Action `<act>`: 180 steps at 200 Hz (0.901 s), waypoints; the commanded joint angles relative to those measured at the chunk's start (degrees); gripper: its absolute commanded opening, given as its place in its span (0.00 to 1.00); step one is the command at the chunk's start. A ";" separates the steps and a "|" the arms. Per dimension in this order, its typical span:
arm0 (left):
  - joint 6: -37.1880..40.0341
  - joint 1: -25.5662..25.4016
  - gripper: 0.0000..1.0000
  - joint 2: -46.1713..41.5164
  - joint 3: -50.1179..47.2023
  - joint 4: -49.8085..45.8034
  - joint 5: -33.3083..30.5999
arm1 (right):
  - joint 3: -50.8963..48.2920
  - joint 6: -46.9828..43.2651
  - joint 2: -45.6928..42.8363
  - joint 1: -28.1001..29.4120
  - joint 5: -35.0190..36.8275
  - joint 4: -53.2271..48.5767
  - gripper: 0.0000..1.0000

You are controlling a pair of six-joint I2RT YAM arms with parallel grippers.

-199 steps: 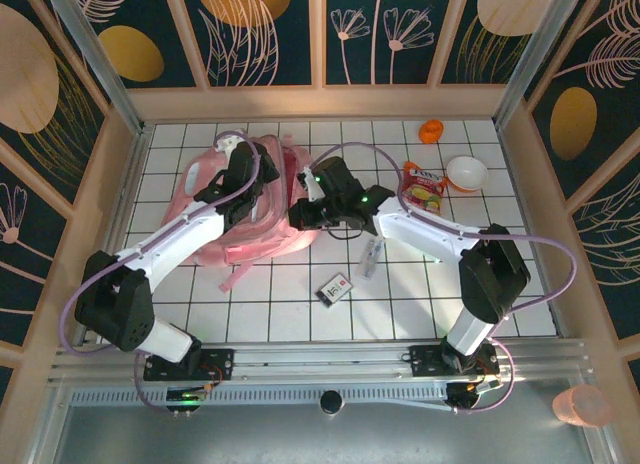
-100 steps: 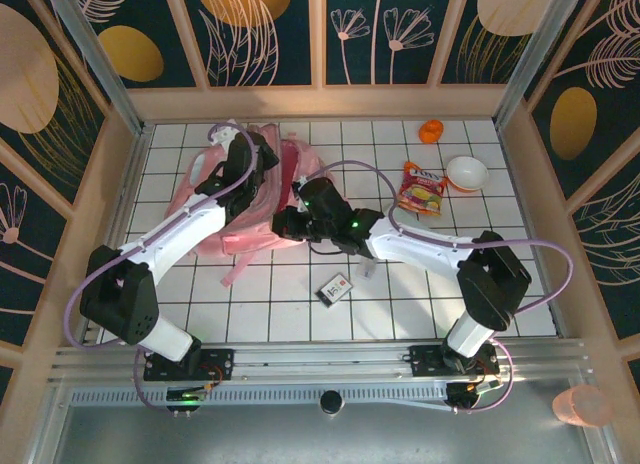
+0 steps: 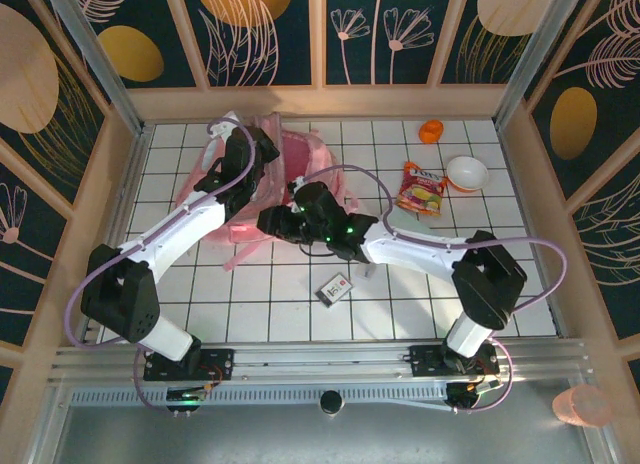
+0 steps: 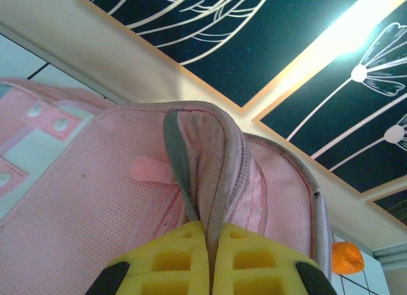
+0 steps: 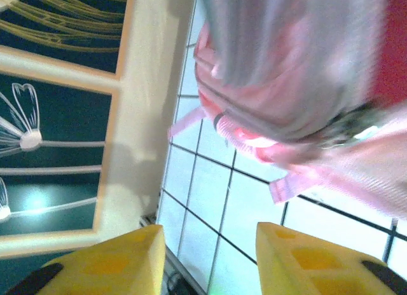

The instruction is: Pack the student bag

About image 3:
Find small circuit board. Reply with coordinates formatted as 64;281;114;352
166;383;221;416
446;376;504;414

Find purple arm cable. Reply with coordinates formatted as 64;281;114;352
294;163;569;415
66;116;259;414

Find black round knob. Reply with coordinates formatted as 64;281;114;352
319;390;345;414

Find pink student backpack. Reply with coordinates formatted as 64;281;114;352
173;112;361;273

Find aluminium frame post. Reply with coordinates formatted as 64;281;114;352
42;0;151;135
492;0;599;130

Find aluminium mounting rail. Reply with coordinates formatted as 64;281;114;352
49;337;599;385

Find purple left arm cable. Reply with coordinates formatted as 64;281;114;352
66;116;259;414

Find pink translucent cup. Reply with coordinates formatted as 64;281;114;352
552;383;612;428

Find orange and white bowl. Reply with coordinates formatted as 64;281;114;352
445;155;489;193

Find small black white card box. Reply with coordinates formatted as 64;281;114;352
314;272;357;310

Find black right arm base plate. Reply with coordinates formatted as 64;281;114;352
409;343;501;378

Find Fox's fruit candy bag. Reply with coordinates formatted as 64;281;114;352
394;161;448;217

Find crumpled orange cup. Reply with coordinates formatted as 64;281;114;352
418;119;445;144

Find dark floral wall panel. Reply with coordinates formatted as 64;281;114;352
439;0;531;85
182;0;314;88
84;0;201;89
324;0;436;87

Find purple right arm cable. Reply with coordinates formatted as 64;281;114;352
294;163;569;415

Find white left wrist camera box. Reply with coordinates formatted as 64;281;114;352
207;110;242;141

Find slotted metal cable tray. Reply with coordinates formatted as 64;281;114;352
69;383;451;410

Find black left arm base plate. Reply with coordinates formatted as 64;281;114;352
143;348;236;383

